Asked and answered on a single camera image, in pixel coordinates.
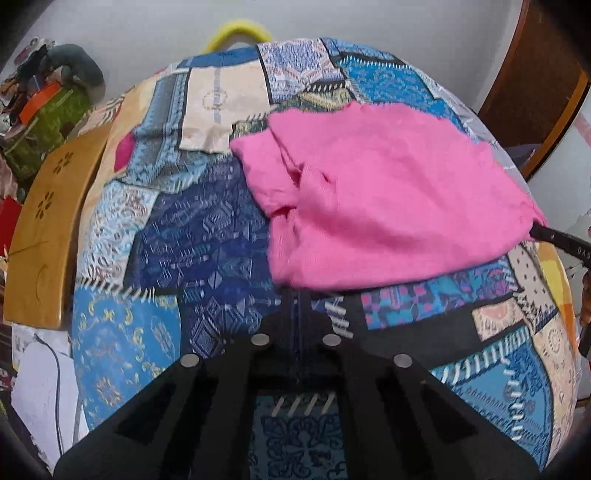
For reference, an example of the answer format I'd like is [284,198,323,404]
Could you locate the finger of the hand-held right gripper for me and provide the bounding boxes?
[530,223,591,271]

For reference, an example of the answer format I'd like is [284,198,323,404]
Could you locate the yellow foam tube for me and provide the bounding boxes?
[204,18,273,52]

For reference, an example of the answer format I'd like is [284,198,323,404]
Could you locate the wooden board with flower cutouts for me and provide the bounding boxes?
[2,124,114,330]

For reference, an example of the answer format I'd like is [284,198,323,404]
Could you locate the pink shirt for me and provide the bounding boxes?
[229,102,550,291]

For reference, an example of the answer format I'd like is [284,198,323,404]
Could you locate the pile of assorted clutter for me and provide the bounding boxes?
[0,37,51,93]

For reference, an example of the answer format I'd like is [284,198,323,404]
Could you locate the red cloth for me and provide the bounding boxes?
[0,196,23,252]

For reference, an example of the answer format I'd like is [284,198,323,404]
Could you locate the brown wooden door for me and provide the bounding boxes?
[478,0,591,178]

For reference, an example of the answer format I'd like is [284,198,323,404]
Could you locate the green patterned bag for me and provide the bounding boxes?
[0,85,90,181]

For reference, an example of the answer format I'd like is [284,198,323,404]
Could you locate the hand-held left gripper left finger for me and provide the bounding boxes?
[53,287,299,480]

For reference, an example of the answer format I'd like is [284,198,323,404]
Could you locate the dark cloth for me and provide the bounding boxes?
[508,144,541,174]

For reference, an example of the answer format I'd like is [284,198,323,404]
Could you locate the patchwork printed bedsheet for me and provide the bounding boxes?
[69,37,583,480]

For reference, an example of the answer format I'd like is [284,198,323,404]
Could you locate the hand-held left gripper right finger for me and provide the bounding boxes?
[299,290,542,480]

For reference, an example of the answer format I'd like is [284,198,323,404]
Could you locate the white paper sheets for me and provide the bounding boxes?
[9,323,88,462]

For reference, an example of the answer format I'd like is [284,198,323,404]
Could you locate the grey pillow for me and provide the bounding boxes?
[48,44,106,88]

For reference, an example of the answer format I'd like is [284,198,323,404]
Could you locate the black cable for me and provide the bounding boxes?
[34,335,77,444]

